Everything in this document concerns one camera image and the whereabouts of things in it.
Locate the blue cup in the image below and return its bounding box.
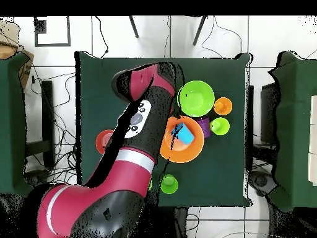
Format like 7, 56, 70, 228
172, 122, 195, 144

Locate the large orange bowl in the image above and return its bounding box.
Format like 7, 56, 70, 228
159, 115, 206, 164

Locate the purple cup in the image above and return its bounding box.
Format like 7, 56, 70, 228
196, 117, 212, 139

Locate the large green bowl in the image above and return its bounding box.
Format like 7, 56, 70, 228
177, 80, 215, 118

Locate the red bowl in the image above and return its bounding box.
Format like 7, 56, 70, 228
95, 129, 115, 155

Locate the lime green cup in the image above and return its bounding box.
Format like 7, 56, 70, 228
209, 117, 230, 136

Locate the orange cup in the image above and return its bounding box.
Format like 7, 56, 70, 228
213, 97, 233, 117

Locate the dark green tablecloth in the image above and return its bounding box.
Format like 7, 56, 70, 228
74, 51, 253, 208

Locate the black floor stand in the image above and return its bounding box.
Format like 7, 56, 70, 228
246, 85, 276, 172
24, 80, 56, 169

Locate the dark tripod leg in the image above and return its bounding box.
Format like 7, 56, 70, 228
128, 15, 140, 38
193, 15, 208, 47

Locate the black box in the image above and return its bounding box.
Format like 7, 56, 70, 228
259, 82, 279, 144

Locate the grey black device base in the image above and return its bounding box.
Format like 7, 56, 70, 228
24, 169, 51, 187
248, 170, 277, 198

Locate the green cloth side table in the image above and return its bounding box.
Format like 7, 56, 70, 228
267, 51, 317, 213
0, 53, 37, 198

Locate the cardboard box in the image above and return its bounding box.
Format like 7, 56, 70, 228
0, 42, 35, 90

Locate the tangle of floor cables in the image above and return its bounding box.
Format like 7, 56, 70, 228
24, 71, 82, 185

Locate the thin black cable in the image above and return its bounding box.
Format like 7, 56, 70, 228
201, 15, 243, 60
94, 15, 110, 59

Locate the black square frame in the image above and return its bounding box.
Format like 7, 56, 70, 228
33, 15, 71, 47

